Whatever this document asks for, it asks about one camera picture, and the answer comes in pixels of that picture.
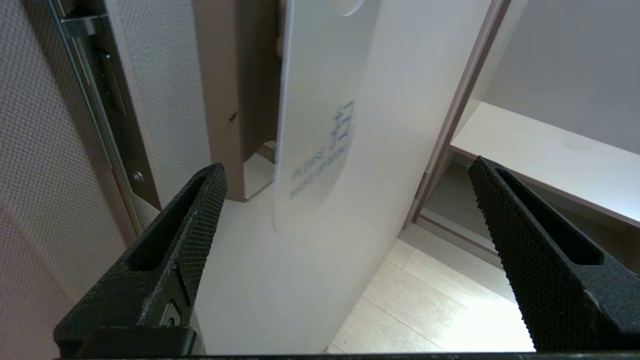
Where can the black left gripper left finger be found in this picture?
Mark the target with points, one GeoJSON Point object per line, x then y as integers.
{"type": "Point", "coordinates": [150, 290]}

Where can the white shelf board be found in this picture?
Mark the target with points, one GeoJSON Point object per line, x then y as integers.
{"type": "Point", "coordinates": [550, 155]}

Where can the beige door frame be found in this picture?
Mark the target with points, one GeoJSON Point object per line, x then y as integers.
{"type": "Point", "coordinates": [40, 125]}

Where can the brown metal lock plate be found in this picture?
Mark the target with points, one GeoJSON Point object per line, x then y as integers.
{"type": "Point", "coordinates": [220, 90]}

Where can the white door hanger sign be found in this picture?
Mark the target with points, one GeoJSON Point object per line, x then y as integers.
{"type": "Point", "coordinates": [320, 100]}

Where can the metal door latch plate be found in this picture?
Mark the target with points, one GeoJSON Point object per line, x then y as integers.
{"type": "Point", "coordinates": [112, 115]}

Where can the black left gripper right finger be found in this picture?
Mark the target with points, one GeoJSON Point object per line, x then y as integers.
{"type": "Point", "coordinates": [575, 290]}

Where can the white room door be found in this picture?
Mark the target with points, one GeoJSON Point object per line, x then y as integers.
{"type": "Point", "coordinates": [280, 290]}

